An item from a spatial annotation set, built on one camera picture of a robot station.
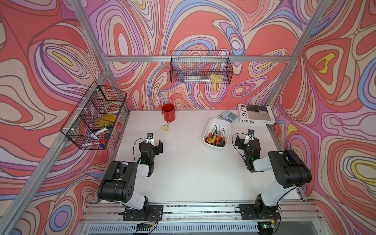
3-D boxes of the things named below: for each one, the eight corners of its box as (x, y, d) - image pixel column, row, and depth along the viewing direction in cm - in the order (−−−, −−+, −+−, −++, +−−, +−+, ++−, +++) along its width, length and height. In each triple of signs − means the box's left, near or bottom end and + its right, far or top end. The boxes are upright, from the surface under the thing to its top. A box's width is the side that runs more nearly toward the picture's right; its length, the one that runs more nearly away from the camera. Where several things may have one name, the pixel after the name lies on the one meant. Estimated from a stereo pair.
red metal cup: (163, 121, 115) (161, 112, 107) (165, 108, 125) (163, 99, 117) (174, 121, 115) (173, 112, 107) (175, 108, 125) (174, 99, 117)
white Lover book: (241, 125, 113) (242, 120, 109) (236, 108, 125) (237, 104, 121) (273, 125, 113) (276, 120, 109) (265, 108, 125) (268, 104, 121)
